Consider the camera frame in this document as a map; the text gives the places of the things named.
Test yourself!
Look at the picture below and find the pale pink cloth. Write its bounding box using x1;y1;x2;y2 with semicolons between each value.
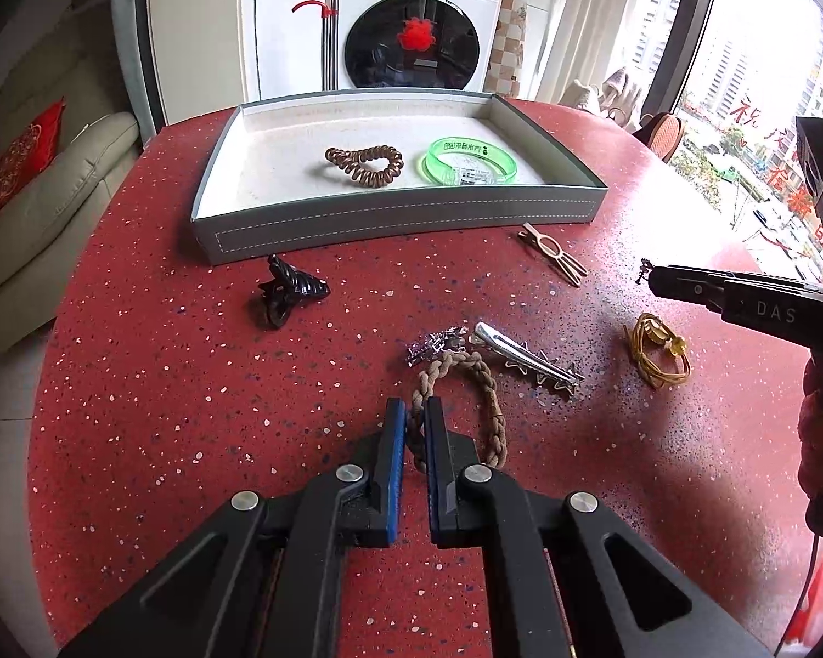
602;67;644;130

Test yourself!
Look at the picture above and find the black claw hair clip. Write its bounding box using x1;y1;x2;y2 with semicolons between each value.
249;253;331;331

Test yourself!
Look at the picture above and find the grey jewelry tray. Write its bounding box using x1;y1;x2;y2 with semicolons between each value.
190;92;608;265

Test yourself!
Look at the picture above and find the cream leather sofa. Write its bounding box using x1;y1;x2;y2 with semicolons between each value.
0;27;142;358

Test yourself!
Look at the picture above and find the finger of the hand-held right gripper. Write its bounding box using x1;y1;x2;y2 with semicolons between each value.
650;280;726;311
648;263;820;287

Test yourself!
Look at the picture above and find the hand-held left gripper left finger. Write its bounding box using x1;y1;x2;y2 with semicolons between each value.
58;398;409;658

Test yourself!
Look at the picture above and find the rhinestone hair clip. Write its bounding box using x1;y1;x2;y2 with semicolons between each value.
404;327;469;367

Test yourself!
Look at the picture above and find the grey cable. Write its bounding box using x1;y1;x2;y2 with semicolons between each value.
774;533;822;654

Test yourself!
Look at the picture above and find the white cabinet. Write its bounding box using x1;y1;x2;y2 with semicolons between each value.
255;0;337;100

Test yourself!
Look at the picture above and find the yellow beaded hair tie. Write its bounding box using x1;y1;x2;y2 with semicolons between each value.
624;311;692;388

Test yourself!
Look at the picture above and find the white curtain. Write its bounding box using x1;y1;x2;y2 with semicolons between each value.
528;0;649;107

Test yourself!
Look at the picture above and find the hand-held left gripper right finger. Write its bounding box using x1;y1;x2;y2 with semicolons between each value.
421;398;776;658

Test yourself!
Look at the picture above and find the wicker chair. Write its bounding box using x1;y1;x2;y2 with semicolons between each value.
634;111;683;166

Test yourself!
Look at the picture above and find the beige cloth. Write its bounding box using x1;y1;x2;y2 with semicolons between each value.
572;78;606;116

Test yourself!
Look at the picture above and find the green translucent bracelet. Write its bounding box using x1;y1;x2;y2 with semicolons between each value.
421;137;520;186

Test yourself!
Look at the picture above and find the mop with red hook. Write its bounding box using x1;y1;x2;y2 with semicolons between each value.
291;0;344;92

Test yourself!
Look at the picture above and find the brown braided hair tie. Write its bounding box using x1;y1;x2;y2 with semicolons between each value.
406;349;507;475

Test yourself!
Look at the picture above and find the brown spiral hair tie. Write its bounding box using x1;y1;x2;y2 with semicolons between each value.
324;144;404;188

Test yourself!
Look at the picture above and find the silver star hair clip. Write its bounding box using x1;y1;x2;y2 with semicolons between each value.
471;321;585;395

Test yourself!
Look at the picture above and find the red embroidered cushion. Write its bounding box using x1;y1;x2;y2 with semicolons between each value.
0;97;66;227

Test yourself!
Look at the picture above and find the white washing machine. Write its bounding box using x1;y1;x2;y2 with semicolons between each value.
332;0;505;93

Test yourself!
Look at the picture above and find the beige cutout hair clip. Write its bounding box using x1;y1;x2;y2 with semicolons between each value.
517;223;589;287

